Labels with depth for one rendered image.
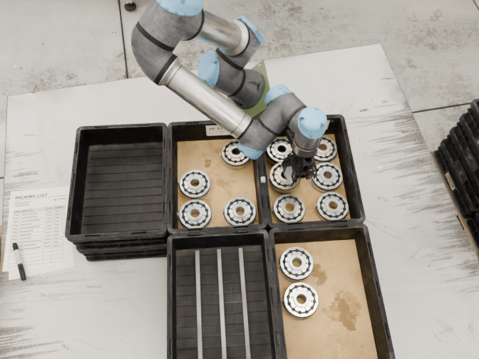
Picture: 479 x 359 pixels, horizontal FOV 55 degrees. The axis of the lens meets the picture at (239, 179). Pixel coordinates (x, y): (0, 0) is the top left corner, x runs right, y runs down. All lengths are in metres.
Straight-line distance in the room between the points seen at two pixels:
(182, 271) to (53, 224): 0.53
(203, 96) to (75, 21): 2.17
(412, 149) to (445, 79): 1.32
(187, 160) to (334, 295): 0.66
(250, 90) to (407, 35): 1.83
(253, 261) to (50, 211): 0.76
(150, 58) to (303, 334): 0.88
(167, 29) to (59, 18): 2.21
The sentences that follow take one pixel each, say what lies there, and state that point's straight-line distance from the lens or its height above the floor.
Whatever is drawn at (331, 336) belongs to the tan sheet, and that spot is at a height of 0.83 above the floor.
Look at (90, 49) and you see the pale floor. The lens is 3.15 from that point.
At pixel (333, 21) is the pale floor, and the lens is 3.28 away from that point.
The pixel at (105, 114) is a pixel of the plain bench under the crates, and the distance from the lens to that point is 1.91.
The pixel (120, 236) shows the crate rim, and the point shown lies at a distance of 1.40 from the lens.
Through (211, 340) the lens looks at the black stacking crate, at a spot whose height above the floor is 0.83.
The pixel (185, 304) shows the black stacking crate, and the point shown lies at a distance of 1.41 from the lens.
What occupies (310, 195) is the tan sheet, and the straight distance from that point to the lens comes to 1.54.
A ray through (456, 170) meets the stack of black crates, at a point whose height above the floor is 0.27.
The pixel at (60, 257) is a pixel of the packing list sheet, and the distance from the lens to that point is 1.68.
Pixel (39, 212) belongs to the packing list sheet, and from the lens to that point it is 1.77.
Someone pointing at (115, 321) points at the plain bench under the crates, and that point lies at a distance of 1.57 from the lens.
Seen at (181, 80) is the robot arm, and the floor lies 1.23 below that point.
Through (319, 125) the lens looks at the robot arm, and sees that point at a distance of 1.20.
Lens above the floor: 2.20
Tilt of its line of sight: 63 degrees down
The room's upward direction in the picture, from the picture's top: 2 degrees clockwise
